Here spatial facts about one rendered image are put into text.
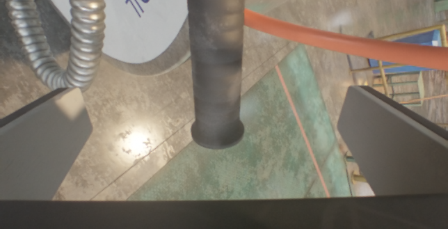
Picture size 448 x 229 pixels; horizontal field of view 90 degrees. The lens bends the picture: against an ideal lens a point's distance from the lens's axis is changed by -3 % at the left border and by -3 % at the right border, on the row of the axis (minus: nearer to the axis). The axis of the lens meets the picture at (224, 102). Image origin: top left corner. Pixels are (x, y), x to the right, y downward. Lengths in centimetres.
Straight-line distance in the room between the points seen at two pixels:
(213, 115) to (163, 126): 135
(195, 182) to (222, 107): 153
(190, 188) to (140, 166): 39
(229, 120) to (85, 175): 127
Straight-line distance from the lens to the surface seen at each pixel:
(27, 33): 24
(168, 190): 158
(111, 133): 140
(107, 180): 143
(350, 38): 18
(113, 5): 70
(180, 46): 51
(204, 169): 170
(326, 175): 317
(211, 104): 15
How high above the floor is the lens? 135
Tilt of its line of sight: 50 degrees down
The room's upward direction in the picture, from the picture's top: 86 degrees clockwise
